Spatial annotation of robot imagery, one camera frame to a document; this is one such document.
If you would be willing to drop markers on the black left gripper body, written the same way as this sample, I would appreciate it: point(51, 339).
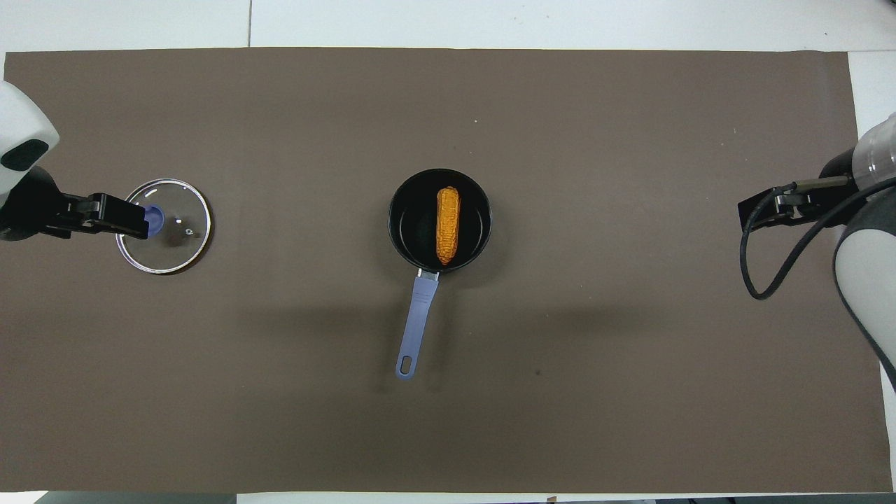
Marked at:
point(35, 206)

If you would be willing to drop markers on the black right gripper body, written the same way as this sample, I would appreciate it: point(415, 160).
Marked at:
point(843, 182)

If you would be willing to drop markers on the glass lid with blue knob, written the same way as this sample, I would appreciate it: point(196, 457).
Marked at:
point(182, 238)

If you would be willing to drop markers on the orange corn cob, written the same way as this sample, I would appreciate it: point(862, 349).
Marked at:
point(449, 224)

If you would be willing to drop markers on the brown table mat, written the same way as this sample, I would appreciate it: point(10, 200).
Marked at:
point(595, 392)

